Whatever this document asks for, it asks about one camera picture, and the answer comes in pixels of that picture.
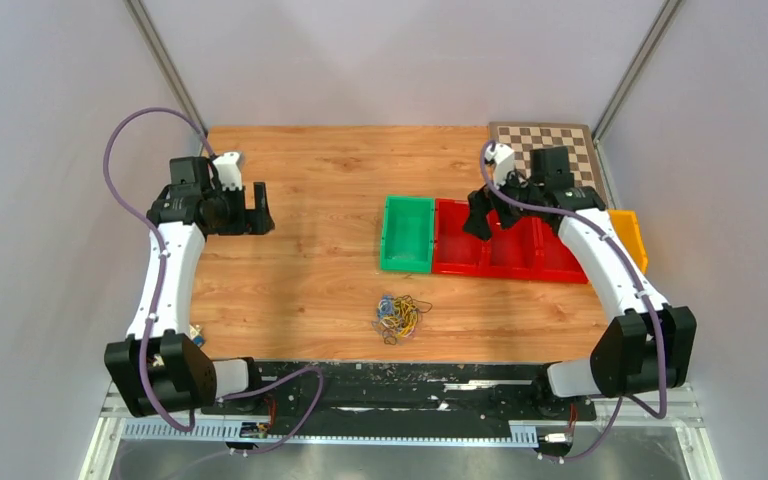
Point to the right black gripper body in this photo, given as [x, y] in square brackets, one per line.
[521, 193]

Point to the blue white toy block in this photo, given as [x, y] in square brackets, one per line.
[196, 336]

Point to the wooden chessboard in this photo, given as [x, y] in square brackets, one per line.
[524, 137]

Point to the red bin right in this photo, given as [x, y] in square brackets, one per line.
[555, 262]

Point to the green plastic bin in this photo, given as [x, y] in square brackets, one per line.
[407, 235]

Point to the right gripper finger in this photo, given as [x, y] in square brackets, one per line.
[508, 215]
[476, 223]

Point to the left aluminium corner post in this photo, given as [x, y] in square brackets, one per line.
[152, 38]

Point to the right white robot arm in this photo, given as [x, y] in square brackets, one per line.
[648, 343]

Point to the aluminium corner post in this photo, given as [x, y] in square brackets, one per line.
[152, 38]
[644, 53]

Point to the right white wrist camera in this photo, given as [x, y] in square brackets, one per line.
[502, 158]

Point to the red bin left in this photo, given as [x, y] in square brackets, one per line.
[455, 251]

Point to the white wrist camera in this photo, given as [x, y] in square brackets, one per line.
[229, 170]
[502, 158]

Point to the right aluminium corner post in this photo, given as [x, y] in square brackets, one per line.
[644, 53]

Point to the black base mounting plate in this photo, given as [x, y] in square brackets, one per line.
[403, 400]

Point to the red bin middle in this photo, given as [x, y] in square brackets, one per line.
[514, 253]

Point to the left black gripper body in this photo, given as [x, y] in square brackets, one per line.
[217, 197]

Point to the yellow plastic bin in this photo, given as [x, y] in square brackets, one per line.
[627, 228]

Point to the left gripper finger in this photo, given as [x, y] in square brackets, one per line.
[237, 223]
[259, 217]

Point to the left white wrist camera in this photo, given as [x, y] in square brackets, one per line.
[229, 170]

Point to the red bin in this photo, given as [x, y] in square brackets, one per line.
[455, 251]
[555, 262]
[514, 253]

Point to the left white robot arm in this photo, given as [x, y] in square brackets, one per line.
[158, 368]

